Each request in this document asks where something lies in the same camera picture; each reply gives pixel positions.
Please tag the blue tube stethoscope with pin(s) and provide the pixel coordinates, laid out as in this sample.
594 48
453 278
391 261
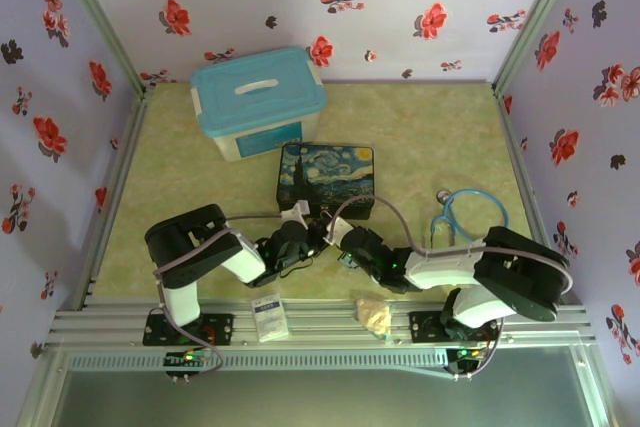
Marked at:
500 202

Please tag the blue lidded plastic storage box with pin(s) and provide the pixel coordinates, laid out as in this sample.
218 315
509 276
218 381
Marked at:
257 89

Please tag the white paper packet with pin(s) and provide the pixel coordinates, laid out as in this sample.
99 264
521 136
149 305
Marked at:
270 316

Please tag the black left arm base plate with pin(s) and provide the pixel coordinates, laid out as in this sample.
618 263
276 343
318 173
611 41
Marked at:
220 327

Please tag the clear bag of beige snacks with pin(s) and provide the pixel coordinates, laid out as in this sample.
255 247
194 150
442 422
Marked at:
374 318

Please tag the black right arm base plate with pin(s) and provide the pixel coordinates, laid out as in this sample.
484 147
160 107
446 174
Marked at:
425 327

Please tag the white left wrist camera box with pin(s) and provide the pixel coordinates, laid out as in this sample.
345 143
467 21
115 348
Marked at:
299 210

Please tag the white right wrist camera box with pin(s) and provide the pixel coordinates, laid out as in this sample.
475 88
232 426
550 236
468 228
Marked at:
339 231

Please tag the starry night tin box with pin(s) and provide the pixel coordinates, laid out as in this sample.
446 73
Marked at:
327 174

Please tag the right circuit board with lights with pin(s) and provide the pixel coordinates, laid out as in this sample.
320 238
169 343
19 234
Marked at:
465 354

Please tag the circuit board with lights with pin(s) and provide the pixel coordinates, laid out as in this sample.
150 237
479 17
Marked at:
465 354
187 358

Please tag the aluminium front frame rail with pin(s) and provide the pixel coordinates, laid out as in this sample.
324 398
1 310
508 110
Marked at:
320 327

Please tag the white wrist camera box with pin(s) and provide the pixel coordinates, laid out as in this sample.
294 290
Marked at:
339 231
299 210

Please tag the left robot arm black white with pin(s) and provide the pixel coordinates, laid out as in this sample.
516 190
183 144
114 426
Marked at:
190 247

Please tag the aluminium frame post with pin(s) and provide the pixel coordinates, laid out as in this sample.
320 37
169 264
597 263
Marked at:
100 22
537 17

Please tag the left circuit board with lights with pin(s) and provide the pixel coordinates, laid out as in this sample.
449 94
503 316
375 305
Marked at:
187 358

